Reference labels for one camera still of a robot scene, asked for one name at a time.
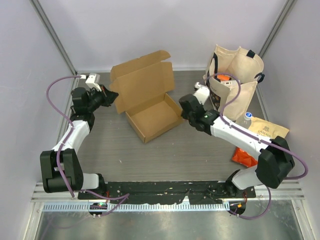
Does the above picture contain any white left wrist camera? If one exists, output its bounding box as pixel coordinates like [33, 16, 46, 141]
[80, 73, 102, 92]

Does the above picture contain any beige canvas tote bag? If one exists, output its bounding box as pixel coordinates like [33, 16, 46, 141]
[203, 45, 265, 121]

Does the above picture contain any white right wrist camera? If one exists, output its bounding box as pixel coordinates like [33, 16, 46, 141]
[193, 82, 210, 105]

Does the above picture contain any aluminium frame rail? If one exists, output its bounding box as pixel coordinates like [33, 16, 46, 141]
[31, 180, 306, 203]

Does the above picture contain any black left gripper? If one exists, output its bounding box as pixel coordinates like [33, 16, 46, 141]
[87, 84, 119, 113]

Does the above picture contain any white box in bag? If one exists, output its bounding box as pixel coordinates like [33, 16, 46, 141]
[220, 79, 239, 89]

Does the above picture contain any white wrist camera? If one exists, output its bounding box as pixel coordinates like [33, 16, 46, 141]
[193, 82, 210, 105]
[80, 73, 102, 92]

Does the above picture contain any orange chips bag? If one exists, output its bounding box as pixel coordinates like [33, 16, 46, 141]
[231, 116, 290, 168]

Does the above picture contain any brown cardboard box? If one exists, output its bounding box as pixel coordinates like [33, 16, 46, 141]
[109, 50, 184, 143]

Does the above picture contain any orange item in bag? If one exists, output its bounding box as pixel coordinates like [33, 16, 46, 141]
[216, 74, 232, 82]

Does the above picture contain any white slotted cable duct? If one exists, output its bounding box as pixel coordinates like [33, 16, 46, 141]
[42, 201, 230, 212]

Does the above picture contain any clear plastic water bottle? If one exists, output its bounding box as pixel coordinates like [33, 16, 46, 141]
[235, 111, 253, 129]

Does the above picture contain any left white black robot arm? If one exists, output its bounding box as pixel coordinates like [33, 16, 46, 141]
[40, 84, 119, 200]

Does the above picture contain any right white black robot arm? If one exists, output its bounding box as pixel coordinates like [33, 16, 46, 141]
[179, 94, 295, 198]

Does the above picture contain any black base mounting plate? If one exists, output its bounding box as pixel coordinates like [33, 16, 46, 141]
[91, 180, 256, 205]

